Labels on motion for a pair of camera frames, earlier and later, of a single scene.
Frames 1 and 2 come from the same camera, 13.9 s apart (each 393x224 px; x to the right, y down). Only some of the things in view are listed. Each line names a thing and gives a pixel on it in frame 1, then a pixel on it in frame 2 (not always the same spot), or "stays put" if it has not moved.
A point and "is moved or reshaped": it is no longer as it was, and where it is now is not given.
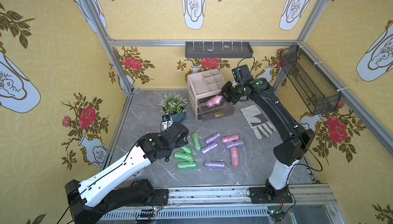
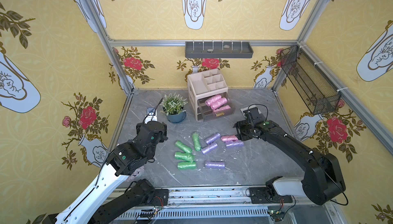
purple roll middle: (209, 148) stays put
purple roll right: (235, 143) stays put
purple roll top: (213, 138) stays put
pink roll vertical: (235, 156) → (225, 107)
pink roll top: (227, 139) stays put
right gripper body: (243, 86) → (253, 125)
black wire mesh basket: (319, 94) stays put
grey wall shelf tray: (218, 49) stays put
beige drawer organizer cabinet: (202, 86) stays put
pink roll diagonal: (217, 99) is moved or reshaped
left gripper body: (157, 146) → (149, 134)
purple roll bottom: (214, 164) stays put
